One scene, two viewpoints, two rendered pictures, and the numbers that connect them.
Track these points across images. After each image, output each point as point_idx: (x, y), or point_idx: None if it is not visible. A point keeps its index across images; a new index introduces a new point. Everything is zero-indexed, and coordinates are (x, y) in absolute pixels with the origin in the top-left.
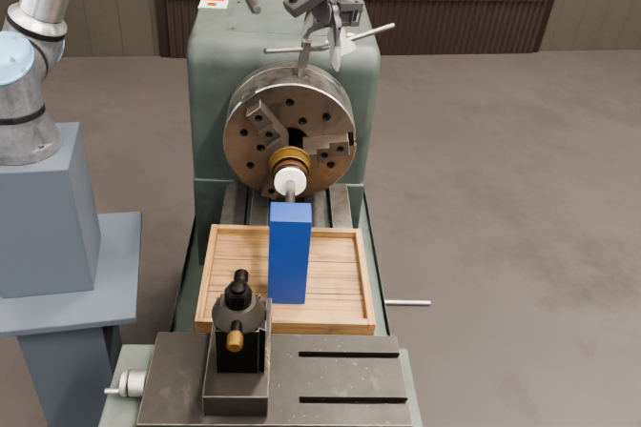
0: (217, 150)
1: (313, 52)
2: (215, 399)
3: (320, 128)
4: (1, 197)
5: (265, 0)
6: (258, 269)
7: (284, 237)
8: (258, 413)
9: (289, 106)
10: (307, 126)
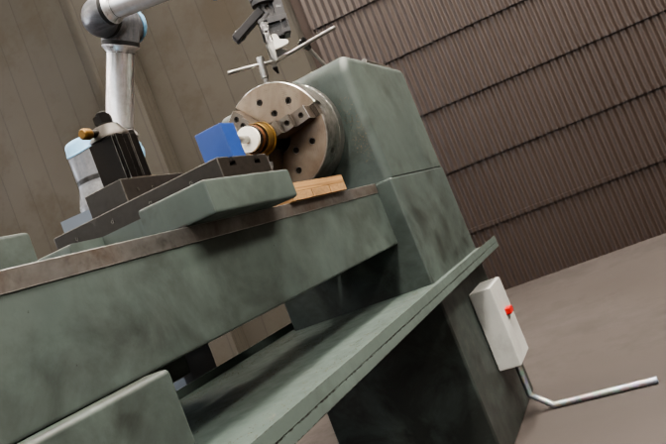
0: None
1: (296, 82)
2: (91, 196)
3: (289, 112)
4: None
5: None
6: None
7: (209, 147)
8: (122, 200)
9: (261, 105)
10: (279, 115)
